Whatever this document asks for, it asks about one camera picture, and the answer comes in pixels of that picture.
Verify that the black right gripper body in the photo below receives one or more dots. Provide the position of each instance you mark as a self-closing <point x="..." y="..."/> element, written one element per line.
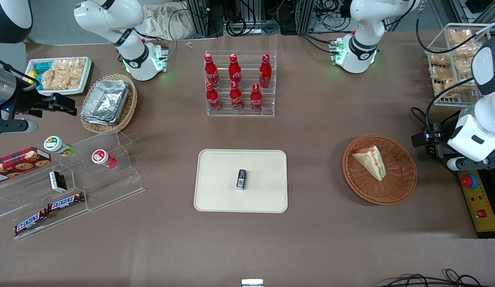
<point x="27" y="101"/>

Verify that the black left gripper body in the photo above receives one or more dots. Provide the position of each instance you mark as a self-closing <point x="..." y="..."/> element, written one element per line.
<point x="438" y="144"/>

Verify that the triangle sandwich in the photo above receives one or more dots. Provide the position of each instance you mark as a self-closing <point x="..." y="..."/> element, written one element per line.
<point x="371" y="161"/>

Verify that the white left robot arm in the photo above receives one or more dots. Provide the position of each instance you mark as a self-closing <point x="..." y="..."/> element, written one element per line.
<point x="363" y="20"/>

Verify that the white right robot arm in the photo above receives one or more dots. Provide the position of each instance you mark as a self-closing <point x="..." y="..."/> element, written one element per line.
<point x="111" y="20"/>

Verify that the white rectangular snack tray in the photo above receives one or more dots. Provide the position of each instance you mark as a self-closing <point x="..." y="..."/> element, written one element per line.
<point x="87" y="75"/>

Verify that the round brown wicker basket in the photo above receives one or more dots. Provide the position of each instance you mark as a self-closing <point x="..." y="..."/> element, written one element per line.
<point x="395" y="183"/>

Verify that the oval light wicker basket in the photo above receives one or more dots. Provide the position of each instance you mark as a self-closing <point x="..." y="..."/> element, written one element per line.
<point x="129" y="107"/>

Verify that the beige plastic tray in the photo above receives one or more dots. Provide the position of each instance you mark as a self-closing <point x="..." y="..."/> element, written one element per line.
<point x="219" y="183"/>

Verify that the black metal appliance box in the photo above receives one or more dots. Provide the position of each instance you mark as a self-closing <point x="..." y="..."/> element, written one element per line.
<point x="450" y="124"/>

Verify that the yellow snack pack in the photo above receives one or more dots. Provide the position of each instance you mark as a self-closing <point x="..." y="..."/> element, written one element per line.
<point x="31" y="79"/>

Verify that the rice cracker snack bag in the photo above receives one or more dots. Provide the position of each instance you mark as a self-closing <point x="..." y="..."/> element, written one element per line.
<point x="460" y="36"/>
<point x="446" y="88"/>
<point x="464" y="67"/>
<point x="466" y="50"/>
<point x="52" y="77"/>
<point x="440" y="59"/>
<point x="75" y="71"/>
<point x="440" y="73"/>

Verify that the green lid cup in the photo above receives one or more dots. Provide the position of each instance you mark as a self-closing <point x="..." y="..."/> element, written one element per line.
<point x="56" y="144"/>

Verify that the teal snack pack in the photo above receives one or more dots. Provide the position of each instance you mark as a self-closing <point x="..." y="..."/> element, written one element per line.
<point x="40" y="67"/>

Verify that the stacked aluminium foil trays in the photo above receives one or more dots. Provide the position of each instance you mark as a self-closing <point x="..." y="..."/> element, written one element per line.
<point x="105" y="101"/>

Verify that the red lid cup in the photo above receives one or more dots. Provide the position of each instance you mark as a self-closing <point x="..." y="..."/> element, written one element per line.
<point x="101" y="157"/>

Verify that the red plaid cookie box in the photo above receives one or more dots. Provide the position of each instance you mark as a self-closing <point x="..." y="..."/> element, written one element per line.
<point x="20" y="163"/>

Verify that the small black white box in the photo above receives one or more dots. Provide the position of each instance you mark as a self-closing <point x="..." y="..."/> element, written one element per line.
<point x="58" y="181"/>

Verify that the yellow emergency stop control box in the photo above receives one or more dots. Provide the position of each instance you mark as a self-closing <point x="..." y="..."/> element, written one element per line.
<point x="476" y="207"/>

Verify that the clear acrylic stepped stand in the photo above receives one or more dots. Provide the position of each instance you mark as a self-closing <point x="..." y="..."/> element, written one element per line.
<point x="111" y="187"/>

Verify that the Snickers chocolate bar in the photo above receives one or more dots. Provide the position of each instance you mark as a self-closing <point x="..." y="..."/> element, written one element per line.
<point x="66" y="202"/>
<point x="31" y="222"/>

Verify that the beige cloth bag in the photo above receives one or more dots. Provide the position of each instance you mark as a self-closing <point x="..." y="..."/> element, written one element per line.
<point x="167" y="22"/>

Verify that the red cola bottle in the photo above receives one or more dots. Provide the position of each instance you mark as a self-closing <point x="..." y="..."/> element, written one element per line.
<point x="235" y="71"/>
<point x="212" y="97"/>
<point x="212" y="71"/>
<point x="256" y="98"/>
<point x="236" y="97"/>
<point x="265" y="71"/>

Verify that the clear acrylic bottle rack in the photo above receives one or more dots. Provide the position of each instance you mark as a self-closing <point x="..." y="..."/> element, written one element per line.
<point x="247" y="113"/>

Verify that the small white black device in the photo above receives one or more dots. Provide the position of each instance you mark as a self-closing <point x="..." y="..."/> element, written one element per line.
<point x="252" y="283"/>

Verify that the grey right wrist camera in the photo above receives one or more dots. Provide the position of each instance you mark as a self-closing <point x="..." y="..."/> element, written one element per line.
<point x="16" y="126"/>

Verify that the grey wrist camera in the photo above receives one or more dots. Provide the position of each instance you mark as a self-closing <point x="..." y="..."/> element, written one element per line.
<point x="16" y="126"/>
<point x="456" y="164"/>

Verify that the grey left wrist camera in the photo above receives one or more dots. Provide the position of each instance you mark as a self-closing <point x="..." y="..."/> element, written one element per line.
<point x="456" y="164"/>

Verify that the aluminium frame post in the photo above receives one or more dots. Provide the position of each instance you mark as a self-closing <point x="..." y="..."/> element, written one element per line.
<point x="197" y="18"/>
<point x="305" y="16"/>

